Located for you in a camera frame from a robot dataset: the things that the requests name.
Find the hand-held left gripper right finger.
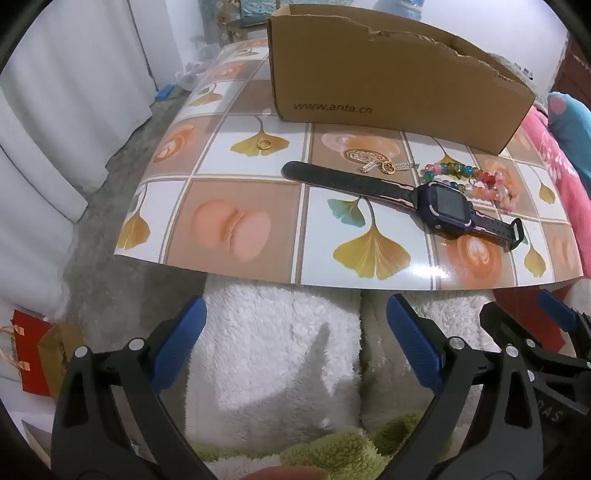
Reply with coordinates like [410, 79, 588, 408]
[385, 293, 550, 480]

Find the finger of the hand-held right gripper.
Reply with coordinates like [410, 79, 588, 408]
[537, 288, 591, 361]
[478, 302, 583, 371]

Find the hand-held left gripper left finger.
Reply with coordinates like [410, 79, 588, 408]
[51, 295, 218, 480]

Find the colourful bead bracelet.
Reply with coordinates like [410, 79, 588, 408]
[420, 159, 520, 214]

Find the dark blue smart watch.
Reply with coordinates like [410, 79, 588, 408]
[281, 161, 525, 252]

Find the round gold pendant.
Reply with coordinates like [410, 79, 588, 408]
[344, 147, 386, 166]

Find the brown cardboard box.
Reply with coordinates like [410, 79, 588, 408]
[267, 4, 536, 155]

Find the person's left hand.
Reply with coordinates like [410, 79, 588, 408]
[242, 465, 325, 480]

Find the white fluffy blanket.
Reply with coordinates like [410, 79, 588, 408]
[185, 274, 509, 446]

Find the pink floral blanket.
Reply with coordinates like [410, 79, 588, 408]
[508, 106, 591, 280]

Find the gold gift bag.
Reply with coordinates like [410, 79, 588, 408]
[37, 323, 87, 400]

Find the green fluffy blanket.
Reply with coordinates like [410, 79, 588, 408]
[189, 411, 446, 480]

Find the red gift bag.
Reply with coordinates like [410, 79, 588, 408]
[0, 309, 54, 398]

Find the blue plush toy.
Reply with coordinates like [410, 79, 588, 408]
[547, 92, 591, 197]

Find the brown wooden door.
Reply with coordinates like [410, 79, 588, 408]
[551, 34, 591, 107]

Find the white curtain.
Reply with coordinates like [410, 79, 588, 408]
[0, 0, 199, 324]

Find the clear plastic bag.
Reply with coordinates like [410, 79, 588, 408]
[178, 60, 209, 91]

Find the teal patterned cloth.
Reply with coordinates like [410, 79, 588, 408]
[198, 0, 278, 21]

